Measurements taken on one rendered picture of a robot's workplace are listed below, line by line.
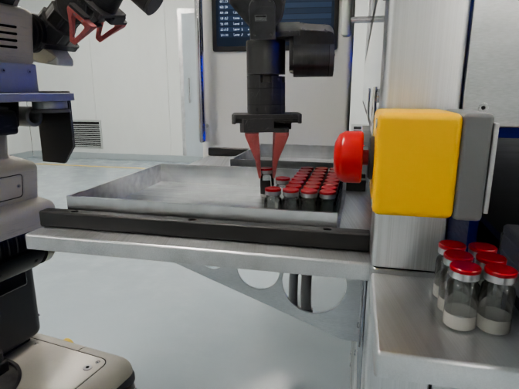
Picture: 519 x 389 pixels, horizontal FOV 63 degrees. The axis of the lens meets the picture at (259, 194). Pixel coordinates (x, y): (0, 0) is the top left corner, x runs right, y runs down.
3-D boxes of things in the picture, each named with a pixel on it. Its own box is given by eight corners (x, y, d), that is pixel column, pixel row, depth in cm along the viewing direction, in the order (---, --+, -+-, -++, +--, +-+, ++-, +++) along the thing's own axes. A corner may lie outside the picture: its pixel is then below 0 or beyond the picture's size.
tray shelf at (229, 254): (395, 166, 107) (396, 159, 106) (454, 289, 41) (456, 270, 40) (214, 159, 117) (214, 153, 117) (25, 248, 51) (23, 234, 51)
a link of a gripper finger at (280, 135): (289, 181, 63) (289, 118, 61) (241, 182, 63) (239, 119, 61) (286, 173, 70) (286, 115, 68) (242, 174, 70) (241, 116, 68)
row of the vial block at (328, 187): (342, 195, 68) (344, 167, 67) (334, 230, 51) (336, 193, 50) (328, 194, 68) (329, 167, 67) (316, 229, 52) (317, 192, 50)
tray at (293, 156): (398, 161, 102) (398, 147, 101) (410, 184, 77) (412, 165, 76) (259, 157, 109) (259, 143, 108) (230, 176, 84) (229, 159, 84)
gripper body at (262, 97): (302, 126, 62) (303, 74, 60) (232, 127, 62) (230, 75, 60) (297, 123, 68) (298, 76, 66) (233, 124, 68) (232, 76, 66)
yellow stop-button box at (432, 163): (458, 197, 35) (468, 109, 34) (482, 222, 29) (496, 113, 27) (364, 192, 37) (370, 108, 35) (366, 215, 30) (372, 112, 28)
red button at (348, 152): (381, 178, 35) (384, 129, 34) (383, 189, 31) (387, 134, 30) (334, 176, 36) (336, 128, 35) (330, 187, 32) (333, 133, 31)
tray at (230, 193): (345, 191, 72) (347, 170, 71) (335, 244, 47) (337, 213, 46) (160, 181, 79) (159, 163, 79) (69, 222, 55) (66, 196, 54)
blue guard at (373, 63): (364, 99, 227) (365, 64, 223) (382, 138, 43) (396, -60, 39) (362, 99, 227) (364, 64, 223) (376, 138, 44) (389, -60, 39)
